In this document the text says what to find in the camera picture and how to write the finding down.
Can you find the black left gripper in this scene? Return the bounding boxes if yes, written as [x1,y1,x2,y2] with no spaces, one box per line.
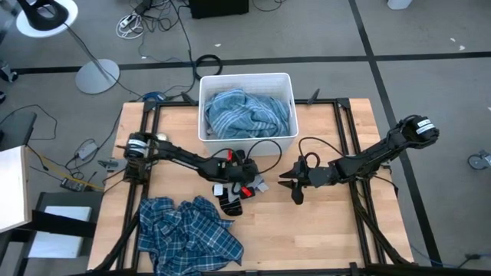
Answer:
[220,155,261,201]

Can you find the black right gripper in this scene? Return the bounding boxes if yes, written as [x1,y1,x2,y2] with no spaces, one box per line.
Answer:
[278,156,339,205]

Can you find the black striped sock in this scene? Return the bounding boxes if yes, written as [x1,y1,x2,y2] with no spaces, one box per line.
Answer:
[218,193,244,217]

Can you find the light blue woven plaid cloth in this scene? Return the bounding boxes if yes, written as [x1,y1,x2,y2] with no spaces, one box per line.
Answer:
[203,87,292,140]

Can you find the grey sock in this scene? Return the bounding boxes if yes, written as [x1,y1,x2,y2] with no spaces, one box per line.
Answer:
[251,174,270,194]

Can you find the dark blue plaid shirt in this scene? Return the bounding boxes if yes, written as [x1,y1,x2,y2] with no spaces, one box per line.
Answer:
[137,195,245,276]

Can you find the black table clamp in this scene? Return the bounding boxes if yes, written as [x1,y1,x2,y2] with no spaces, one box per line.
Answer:
[305,87,321,106]
[180,91,199,107]

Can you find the white plastic bin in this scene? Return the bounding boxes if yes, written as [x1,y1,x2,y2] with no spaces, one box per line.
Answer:
[197,72,300,157]

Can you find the grey power adapter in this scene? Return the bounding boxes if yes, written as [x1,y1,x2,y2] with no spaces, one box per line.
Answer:
[76,142,99,160]

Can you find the small black electronic device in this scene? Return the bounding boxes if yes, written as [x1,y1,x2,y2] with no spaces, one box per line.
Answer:
[59,177,87,193]

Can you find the floor stand with round base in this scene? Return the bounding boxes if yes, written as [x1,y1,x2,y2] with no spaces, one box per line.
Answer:
[15,0,121,96]

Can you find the dark shelf with white sheet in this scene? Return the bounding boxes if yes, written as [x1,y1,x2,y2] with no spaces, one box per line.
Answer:
[15,190,104,276]

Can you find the black box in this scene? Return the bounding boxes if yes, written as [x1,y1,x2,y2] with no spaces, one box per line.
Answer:
[189,0,250,20]

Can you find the grey caster wheel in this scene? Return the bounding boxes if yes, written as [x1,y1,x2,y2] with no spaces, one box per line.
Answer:
[466,149,491,171]

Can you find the white container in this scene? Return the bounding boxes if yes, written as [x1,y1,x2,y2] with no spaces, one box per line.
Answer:
[387,0,414,11]

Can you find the white board with wooden edge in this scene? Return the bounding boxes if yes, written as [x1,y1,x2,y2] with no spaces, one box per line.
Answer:
[0,144,32,234]

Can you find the black flat panel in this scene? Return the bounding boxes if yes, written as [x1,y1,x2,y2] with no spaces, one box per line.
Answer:
[0,110,38,152]

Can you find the black curved object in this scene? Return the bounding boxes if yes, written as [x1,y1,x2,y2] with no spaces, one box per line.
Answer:
[17,0,70,32]

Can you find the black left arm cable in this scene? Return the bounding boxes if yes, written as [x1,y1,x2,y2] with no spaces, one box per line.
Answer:
[245,138,283,176]

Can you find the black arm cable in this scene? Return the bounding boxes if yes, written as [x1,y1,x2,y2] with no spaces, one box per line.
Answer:
[245,138,283,176]
[298,136,348,159]

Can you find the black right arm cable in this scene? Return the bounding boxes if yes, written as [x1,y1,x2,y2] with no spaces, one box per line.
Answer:
[298,136,348,159]

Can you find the black aluminium table frame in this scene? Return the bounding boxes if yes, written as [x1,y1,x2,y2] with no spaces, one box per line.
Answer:
[91,97,414,276]

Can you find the coiled black cable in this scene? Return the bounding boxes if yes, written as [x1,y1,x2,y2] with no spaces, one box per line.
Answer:
[194,54,224,80]

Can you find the grey metal bracket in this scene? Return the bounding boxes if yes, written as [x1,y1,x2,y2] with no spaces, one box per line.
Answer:
[97,157,128,172]

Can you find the thin blue floor cable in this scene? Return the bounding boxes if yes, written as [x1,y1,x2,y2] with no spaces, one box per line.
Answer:
[409,244,463,268]

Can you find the yellow cable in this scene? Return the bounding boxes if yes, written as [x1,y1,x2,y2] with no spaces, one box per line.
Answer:
[25,146,105,192]

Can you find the white power strip with cable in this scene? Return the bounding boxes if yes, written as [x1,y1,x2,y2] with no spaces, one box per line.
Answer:
[115,13,145,40]

